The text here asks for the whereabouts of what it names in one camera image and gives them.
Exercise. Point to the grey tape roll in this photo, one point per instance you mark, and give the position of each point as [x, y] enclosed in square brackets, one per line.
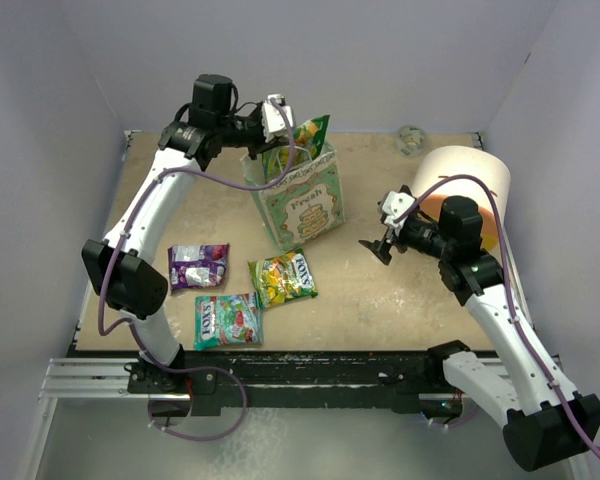
[411, 140]

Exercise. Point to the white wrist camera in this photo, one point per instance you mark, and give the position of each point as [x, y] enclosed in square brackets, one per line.
[393, 208]
[272, 120]

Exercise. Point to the purple snack bag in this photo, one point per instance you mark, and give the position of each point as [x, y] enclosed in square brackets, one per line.
[197, 266]

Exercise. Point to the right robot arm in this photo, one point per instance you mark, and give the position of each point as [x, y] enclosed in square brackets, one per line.
[543, 417]

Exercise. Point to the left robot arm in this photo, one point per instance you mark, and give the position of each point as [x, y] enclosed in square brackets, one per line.
[120, 266]

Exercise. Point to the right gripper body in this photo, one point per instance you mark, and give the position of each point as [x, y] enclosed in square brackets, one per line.
[421, 235]

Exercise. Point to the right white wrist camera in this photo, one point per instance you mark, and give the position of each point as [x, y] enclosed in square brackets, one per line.
[393, 208]

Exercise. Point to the green cake paper bag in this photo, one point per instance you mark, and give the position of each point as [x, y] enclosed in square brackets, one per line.
[307, 203]

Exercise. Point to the green Fox's bag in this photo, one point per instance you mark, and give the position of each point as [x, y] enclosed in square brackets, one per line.
[309, 139]
[282, 279]

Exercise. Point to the black front frame rail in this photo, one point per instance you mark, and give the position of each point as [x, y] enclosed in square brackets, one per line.
[204, 383]

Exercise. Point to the aluminium rail left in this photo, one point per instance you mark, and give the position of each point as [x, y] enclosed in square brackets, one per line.
[85, 378]

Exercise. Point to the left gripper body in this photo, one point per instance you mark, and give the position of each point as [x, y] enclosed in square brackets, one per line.
[246, 133]

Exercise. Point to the teal Fox's candy bag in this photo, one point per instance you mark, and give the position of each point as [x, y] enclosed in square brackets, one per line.
[227, 320]

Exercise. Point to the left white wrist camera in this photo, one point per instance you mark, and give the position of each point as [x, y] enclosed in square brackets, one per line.
[272, 120]

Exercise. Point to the white cylinder striped lid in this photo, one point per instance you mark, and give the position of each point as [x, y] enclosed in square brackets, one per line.
[448, 161]

